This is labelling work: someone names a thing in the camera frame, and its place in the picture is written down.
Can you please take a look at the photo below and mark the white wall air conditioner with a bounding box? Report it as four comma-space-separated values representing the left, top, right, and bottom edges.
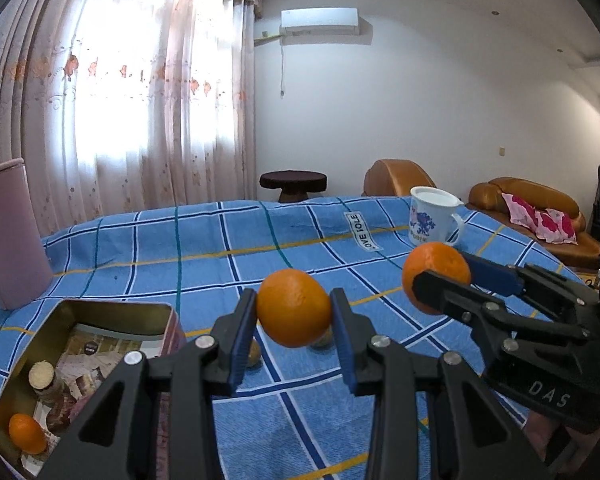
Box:
279, 8, 360, 36

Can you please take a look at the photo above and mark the dark mangosteen front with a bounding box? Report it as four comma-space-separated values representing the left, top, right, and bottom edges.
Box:
46, 392, 91, 436

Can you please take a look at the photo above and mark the person right hand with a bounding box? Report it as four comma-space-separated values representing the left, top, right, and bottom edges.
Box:
522, 411, 600, 474

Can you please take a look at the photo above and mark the blue plaid tablecloth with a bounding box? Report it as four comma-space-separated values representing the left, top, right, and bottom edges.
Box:
0, 195, 589, 480

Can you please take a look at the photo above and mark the pink electric kettle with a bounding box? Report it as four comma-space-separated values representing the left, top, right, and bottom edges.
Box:
0, 158, 53, 310

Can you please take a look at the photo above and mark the dark round stool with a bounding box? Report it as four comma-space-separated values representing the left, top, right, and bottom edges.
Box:
259, 170, 328, 203

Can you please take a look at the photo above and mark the paper leaflet in tin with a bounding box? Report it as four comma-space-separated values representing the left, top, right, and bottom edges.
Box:
20, 324, 160, 476

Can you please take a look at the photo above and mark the pink floral cushion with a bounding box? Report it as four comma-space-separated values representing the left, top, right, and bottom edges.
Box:
502, 193, 578, 245

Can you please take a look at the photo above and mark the brown leather sofa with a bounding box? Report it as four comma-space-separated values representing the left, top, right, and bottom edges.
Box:
468, 177, 600, 270

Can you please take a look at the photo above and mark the small brown kiwi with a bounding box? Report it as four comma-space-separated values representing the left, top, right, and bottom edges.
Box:
247, 339, 262, 368
310, 328, 332, 351

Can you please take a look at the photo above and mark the cut round yam piece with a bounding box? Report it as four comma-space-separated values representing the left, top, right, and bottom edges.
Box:
28, 361, 64, 405

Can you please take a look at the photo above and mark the white blue floral mug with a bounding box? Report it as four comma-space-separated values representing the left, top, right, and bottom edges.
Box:
408, 186, 465, 247

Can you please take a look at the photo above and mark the sheer floral curtain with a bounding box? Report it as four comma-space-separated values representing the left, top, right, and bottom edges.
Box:
0, 0, 261, 235

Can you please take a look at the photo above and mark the pink metal tin box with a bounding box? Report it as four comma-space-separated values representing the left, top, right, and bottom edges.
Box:
0, 299, 186, 479

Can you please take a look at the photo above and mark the orange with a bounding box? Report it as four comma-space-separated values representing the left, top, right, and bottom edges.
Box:
257, 269, 332, 348
401, 240, 474, 316
8, 413, 47, 455

